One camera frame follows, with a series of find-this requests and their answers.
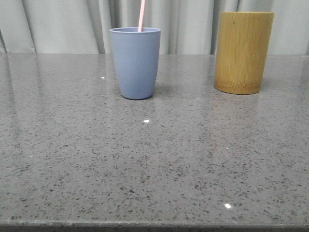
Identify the bamboo cylindrical holder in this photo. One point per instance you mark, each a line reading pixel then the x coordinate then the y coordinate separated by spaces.
pixel 243 41

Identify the pink chopstick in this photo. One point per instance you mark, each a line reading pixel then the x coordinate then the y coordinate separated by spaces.
pixel 141 16

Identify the blue plastic cup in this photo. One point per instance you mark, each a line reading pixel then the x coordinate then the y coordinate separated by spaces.
pixel 135 57

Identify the grey-white curtain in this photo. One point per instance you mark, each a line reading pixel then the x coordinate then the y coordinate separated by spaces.
pixel 187 26

